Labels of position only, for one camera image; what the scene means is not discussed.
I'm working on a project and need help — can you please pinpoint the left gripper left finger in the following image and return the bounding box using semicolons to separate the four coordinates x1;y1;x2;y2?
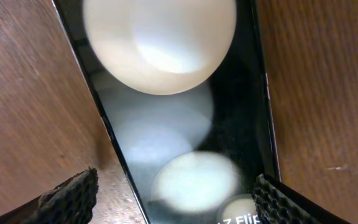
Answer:
0;168;99;224

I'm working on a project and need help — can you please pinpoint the black smartphone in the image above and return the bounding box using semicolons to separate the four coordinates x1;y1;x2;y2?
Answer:
53;1;280;223

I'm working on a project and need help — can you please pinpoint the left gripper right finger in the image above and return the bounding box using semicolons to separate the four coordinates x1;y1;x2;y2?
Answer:
252;174;349;224

